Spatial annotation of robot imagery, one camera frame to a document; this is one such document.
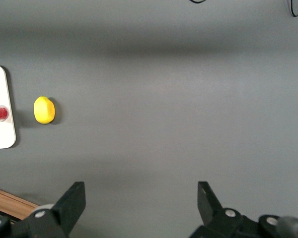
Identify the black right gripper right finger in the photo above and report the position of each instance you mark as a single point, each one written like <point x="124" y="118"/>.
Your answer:
<point x="208" y="205"/>

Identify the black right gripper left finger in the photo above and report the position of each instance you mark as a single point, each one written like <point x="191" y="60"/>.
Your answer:
<point x="72" y="203"/>

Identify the white rectangular plastic tray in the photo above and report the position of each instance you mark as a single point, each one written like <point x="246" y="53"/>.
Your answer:
<point x="0" y="84"/>

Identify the wooden two-drawer cabinet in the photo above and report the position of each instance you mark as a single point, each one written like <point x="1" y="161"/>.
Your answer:
<point x="5" y="200"/>

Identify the yellow lemon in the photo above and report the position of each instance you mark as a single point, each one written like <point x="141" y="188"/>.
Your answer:
<point x="44" y="110"/>

